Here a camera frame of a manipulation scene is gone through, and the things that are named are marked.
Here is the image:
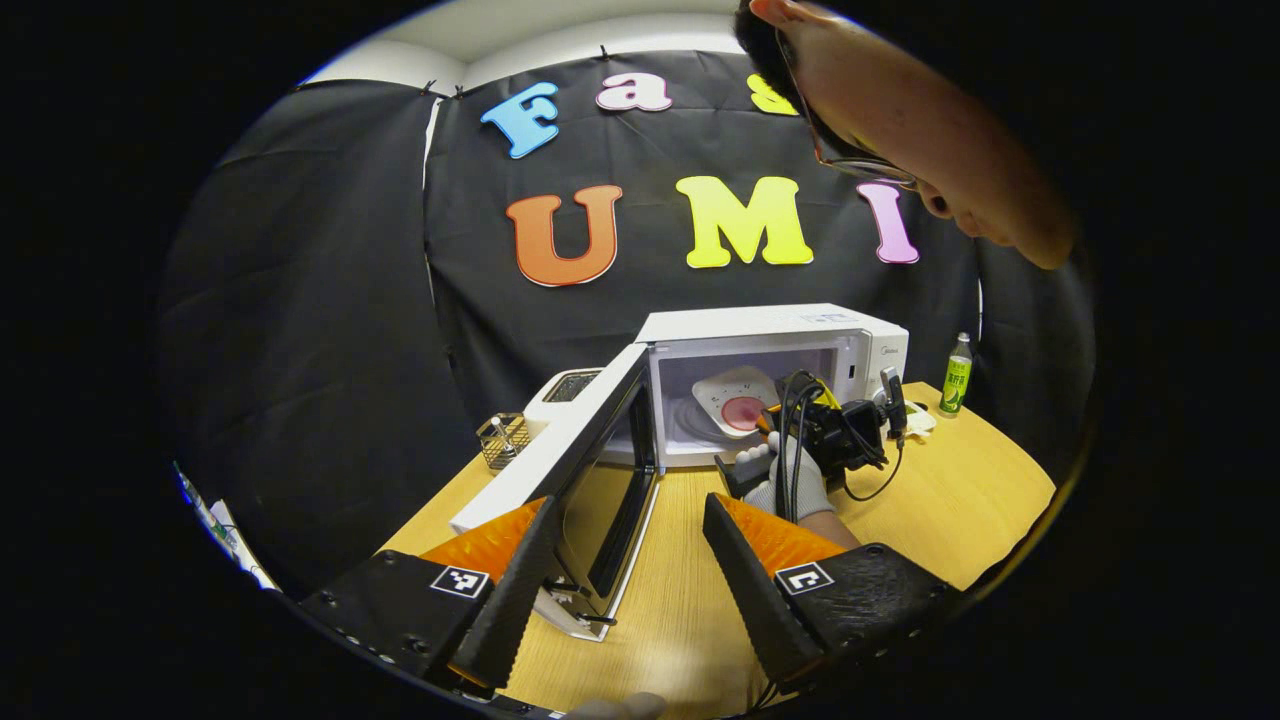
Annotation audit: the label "white and blue strip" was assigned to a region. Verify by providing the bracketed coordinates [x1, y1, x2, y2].
[175, 462, 281, 593]

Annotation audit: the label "black backdrop cloth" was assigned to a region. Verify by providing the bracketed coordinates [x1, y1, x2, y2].
[160, 50, 1096, 601]

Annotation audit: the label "white toaster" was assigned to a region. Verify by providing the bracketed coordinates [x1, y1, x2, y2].
[523, 368, 604, 441]

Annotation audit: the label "dark-rimmed glasses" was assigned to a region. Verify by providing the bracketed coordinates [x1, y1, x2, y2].
[775, 30, 921, 191]

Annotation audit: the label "wire utensil holder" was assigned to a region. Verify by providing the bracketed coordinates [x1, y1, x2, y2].
[476, 412, 531, 471]

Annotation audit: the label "glass microwave turntable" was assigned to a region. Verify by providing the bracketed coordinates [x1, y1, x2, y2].
[672, 398, 726, 446]

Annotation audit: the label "green drink bottle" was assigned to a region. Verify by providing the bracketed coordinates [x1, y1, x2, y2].
[938, 332, 974, 418]

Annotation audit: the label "person's head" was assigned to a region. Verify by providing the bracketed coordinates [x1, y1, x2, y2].
[735, 0, 1081, 271]

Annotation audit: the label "pink ham slice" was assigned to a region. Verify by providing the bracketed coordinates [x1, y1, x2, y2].
[720, 395, 769, 433]

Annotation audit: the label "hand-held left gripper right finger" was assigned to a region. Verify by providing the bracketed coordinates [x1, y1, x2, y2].
[702, 492, 969, 689]

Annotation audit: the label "white microwave oven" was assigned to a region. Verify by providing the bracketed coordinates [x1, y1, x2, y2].
[450, 303, 911, 643]

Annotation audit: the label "white square plate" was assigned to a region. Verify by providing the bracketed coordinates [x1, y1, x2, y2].
[690, 366, 781, 439]

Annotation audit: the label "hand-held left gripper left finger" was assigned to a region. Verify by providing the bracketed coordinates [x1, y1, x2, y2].
[298, 495, 561, 691]

